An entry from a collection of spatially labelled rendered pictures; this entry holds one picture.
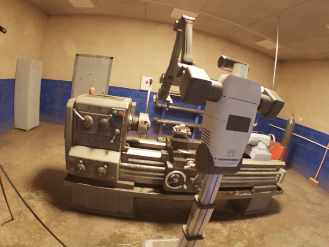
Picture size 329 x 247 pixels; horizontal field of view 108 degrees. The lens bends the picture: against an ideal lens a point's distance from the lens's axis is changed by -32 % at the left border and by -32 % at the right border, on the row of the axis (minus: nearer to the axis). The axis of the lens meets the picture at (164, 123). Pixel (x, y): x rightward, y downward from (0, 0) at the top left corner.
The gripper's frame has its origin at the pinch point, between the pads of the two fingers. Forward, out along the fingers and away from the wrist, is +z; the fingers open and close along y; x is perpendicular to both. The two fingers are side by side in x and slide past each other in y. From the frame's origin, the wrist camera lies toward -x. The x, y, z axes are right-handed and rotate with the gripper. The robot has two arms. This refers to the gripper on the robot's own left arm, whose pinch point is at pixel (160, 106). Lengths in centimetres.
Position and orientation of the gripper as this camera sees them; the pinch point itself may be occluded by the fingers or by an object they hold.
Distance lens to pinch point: 135.0
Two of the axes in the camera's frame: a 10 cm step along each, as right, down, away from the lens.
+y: -9.7, -1.2, -2.3
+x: 0.8, 6.9, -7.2
